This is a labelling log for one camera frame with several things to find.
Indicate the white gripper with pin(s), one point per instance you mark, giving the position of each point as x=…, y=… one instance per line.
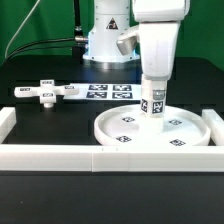
x=157, y=47

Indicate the white round table top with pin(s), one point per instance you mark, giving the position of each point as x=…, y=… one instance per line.
x=128, y=126

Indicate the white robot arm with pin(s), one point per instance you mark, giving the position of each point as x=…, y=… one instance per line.
x=114, y=39

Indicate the white marker sheet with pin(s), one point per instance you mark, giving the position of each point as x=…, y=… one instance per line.
x=107, y=92

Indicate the white cross-shaped table base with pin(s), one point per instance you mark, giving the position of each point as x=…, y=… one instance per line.
x=47, y=92

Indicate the white U-shaped fence frame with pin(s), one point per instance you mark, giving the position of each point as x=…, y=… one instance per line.
x=103, y=158

